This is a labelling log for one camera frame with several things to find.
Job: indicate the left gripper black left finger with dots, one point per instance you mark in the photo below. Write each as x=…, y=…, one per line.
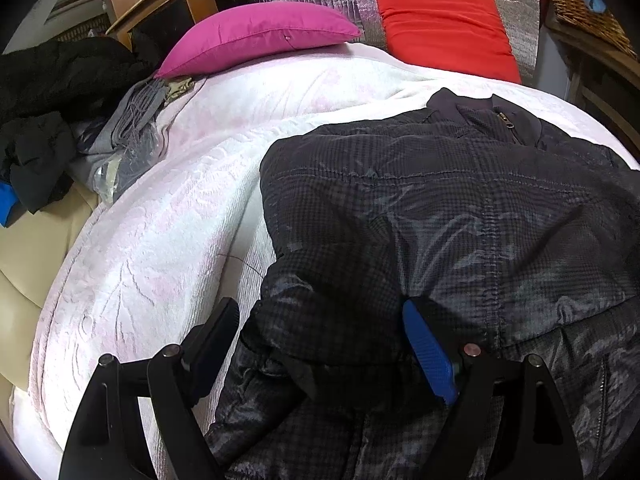
x=107, y=440

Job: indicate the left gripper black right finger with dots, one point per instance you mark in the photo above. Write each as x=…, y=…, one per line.
x=507, y=413

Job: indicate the black quilted puffer jacket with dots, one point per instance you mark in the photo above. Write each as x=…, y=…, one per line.
x=501, y=227

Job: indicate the grey folded clothes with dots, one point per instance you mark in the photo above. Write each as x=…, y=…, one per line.
x=114, y=152

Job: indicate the dark clothes pile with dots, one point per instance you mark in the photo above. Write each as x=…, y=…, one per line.
x=45, y=91

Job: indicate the white textured bedspread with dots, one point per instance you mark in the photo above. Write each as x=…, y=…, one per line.
x=147, y=268

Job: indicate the wooden shelf unit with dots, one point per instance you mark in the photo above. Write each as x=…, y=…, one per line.
x=604, y=82

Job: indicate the red pillow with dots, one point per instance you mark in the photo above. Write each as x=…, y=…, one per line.
x=464, y=36

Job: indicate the wicker basket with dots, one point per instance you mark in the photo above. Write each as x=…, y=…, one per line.
x=602, y=25

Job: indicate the pink pillow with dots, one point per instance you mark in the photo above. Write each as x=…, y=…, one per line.
x=246, y=33

